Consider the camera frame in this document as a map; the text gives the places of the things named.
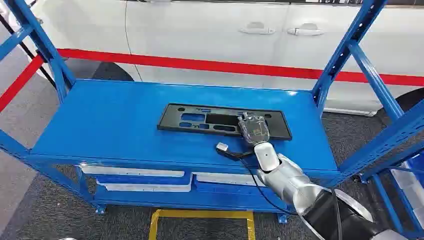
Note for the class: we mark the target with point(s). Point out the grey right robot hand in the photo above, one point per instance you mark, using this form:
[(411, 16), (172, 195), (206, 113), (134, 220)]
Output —
[(254, 130)]

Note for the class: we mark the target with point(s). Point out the black plastic panel with cutouts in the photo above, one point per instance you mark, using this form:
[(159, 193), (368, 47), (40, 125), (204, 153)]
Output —
[(198, 121)]

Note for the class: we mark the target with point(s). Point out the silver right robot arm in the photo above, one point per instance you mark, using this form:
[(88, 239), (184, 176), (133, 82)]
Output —
[(291, 185)]

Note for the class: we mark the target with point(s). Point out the red barrier belt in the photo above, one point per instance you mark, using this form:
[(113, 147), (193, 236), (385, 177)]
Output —
[(212, 65), (20, 82)]

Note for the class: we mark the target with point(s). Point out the yellow floor tape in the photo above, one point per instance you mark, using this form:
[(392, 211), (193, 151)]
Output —
[(202, 214)]

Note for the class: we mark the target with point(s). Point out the white car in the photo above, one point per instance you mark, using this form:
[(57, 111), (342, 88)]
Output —
[(205, 36)]

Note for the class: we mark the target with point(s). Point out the blue metal rack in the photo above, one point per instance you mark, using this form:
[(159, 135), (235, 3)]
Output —
[(132, 126)]

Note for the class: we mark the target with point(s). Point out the black car wheel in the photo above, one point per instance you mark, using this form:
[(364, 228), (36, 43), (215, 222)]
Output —
[(112, 72), (409, 99)]

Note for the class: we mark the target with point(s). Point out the black barrier pole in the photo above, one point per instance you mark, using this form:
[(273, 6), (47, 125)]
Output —
[(30, 53)]

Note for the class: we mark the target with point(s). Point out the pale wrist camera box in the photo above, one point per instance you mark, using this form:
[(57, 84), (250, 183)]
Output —
[(222, 147)]

